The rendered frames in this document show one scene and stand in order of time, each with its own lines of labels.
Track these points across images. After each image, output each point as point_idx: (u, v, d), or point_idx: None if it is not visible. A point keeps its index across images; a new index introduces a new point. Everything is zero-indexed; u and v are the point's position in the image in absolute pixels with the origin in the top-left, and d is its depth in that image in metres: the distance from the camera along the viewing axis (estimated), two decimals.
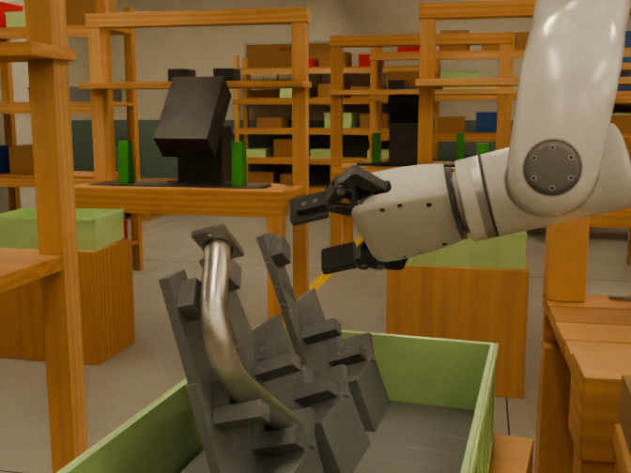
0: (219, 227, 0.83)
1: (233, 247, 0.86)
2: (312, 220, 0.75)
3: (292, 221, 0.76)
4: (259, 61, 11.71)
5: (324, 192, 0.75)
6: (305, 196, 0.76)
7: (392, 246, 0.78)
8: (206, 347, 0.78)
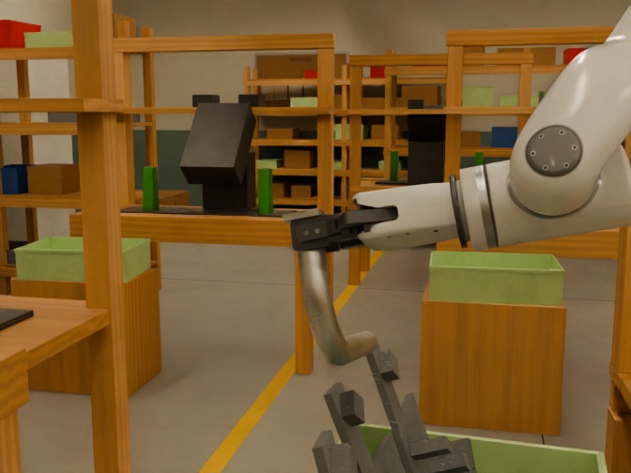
0: (312, 209, 0.78)
1: None
2: (315, 248, 0.78)
3: (295, 250, 0.78)
4: (269, 72, 11.68)
5: (325, 222, 0.77)
6: (306, 224, 0.77)
7: (392, 248, 0.79)
8: (315, 336, 0.80)
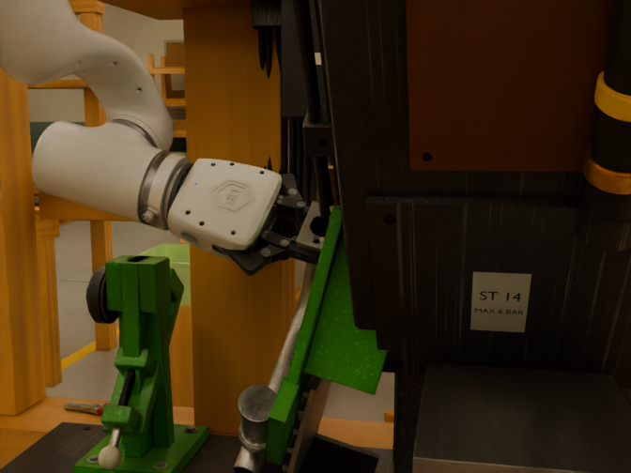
0: (318, 206, 0.79)
1: (307, 236, 0.77)
2: None
3: None
4: (179, 60, 11.08)
5: (306, 206, 0.81)
6: None
7: None
8: None
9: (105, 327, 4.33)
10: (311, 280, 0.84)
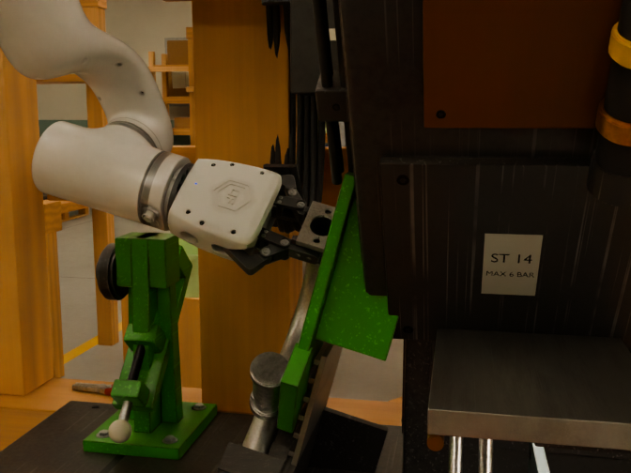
0: (318, 206, 0.79)
1: (307, 235, 0.77)
2: None
3: None
4: (180, 58, 11.09)
5: (306, 206, 0.81)
6: None
7: None
8: None
9: (107, 321, 4.34)
10: (311, 281, 0.84)
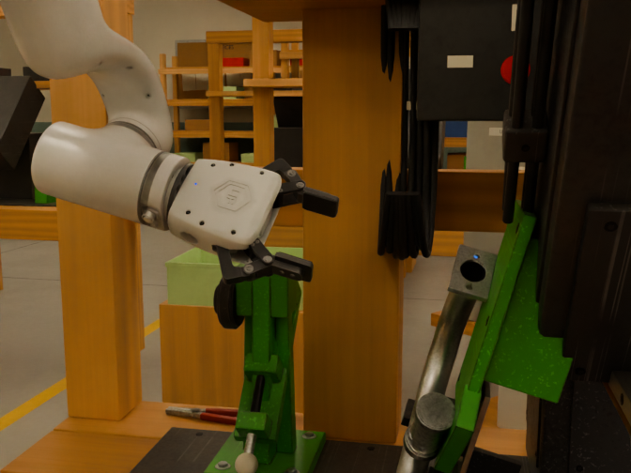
0: (467, 251, 0.77)
1: (459, 281, 0.75)
2: (316, 210, 0.84)
3: (334, 213, 0.84)
4: (191, 60, 11.07)
5: (306, 187, 0.83)
6: (323, 191, 0.82)
7: None
8: None
9: None
10: (450, 324, 0.82)
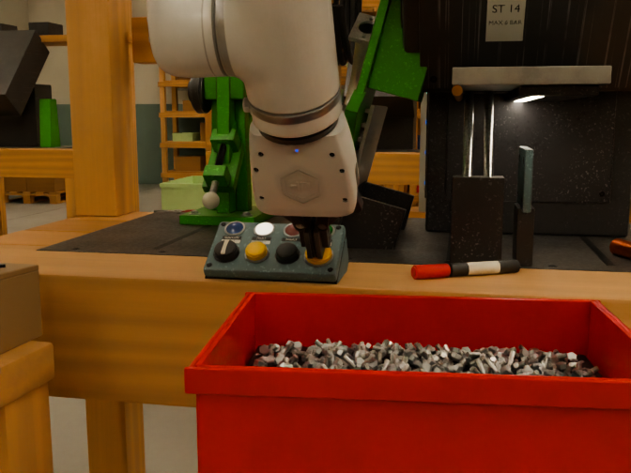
0: (363, 16, 1.08)
1: (357, 33, 1.05)
2: None
3: None
4: None
5: (326, 227, 0.78)
6: (328, 242, 0.79)
7: None
8: None
9: None
10: (356, 80, 1.13)
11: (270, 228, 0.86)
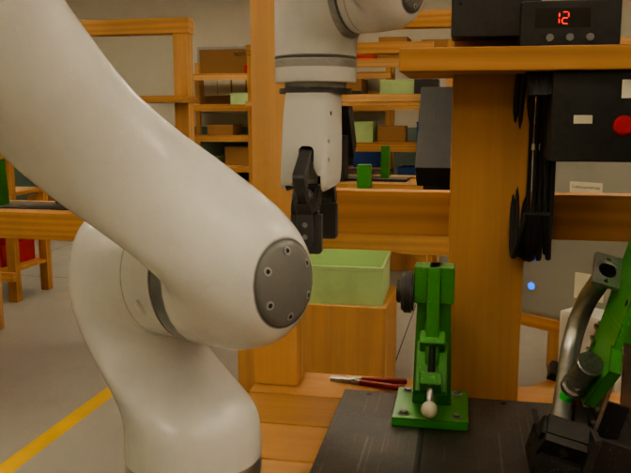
0: (602, 255, 1.12)
1: (599, 277, 1.10)
2: (322, 231, 0.75)
3: (320, 251, 0.75)
4: (212, 67, 11.42)
5: (298, 215, 0.74)
6: None
7: (339, 161, 0.80)
8: None
9: None
10: (584, 307, 1.17)
11: None
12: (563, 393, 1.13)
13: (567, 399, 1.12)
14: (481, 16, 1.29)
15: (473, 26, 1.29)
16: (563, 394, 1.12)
